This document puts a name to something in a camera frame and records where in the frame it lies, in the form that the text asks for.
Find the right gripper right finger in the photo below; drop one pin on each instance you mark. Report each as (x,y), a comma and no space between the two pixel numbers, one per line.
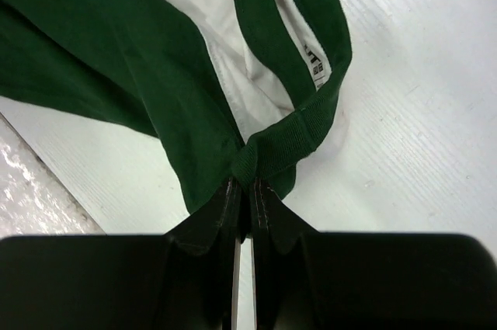
(289,274)

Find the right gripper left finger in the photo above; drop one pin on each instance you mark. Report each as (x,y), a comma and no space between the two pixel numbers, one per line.
(197,266)

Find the green and white t shirt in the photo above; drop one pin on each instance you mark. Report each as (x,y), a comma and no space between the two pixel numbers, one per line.
(145,65)

